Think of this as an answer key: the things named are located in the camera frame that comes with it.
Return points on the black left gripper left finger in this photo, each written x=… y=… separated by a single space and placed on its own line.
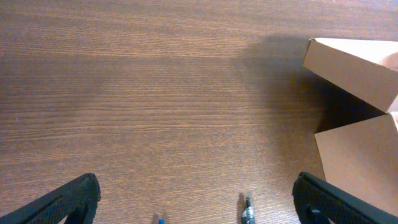
x=74 y=202

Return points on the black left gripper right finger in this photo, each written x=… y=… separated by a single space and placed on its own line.
x=317 y=201

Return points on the black pen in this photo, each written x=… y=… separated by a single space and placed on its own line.
x=247 y=216

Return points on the brown cardboard box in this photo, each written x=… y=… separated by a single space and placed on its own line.
x=357 y=142

